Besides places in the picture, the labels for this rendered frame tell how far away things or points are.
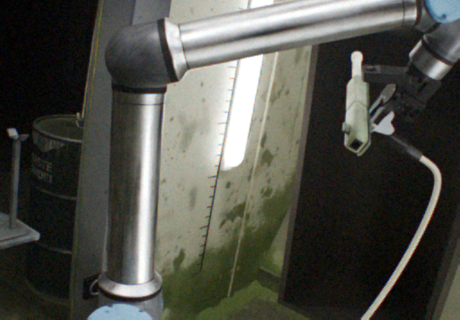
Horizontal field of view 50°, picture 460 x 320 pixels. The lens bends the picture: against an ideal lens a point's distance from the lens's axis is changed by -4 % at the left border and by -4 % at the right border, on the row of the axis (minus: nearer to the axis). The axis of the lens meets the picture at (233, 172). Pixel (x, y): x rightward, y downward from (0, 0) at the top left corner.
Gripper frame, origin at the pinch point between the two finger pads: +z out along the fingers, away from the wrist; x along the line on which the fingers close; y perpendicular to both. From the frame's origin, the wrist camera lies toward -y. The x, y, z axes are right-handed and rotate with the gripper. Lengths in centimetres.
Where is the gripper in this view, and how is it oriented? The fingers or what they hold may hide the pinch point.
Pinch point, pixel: (365, 126)
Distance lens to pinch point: 128.8
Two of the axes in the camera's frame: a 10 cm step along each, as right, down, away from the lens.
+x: 2.0, -6.0, 7.7
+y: 8.7, 4.7, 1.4
